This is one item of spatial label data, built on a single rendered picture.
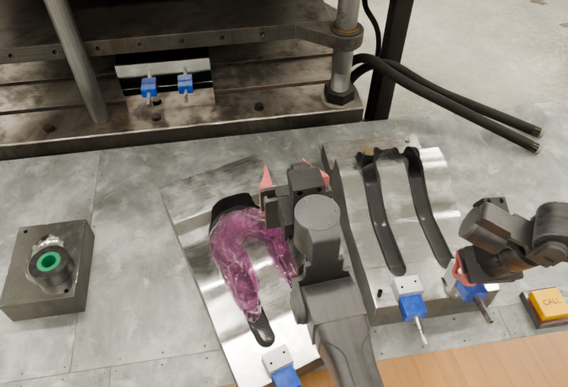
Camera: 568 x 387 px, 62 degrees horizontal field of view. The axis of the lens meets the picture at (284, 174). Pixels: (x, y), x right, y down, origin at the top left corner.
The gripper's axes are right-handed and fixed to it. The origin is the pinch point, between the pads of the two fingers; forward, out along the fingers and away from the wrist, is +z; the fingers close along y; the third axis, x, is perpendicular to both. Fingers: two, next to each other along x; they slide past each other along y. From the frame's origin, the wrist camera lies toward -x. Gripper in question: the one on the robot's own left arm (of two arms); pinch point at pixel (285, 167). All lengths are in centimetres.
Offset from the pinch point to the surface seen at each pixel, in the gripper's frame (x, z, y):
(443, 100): 29, 43, -56
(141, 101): 35, 71, 29
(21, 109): 39, 81, 67
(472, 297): 25.7, -17.0, -32.2
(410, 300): 29.4, -13.3, -22.0
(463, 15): 113, 224, -183
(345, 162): 25.5, 22.3, -20.0
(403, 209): 30.1, 8.8, -30.1
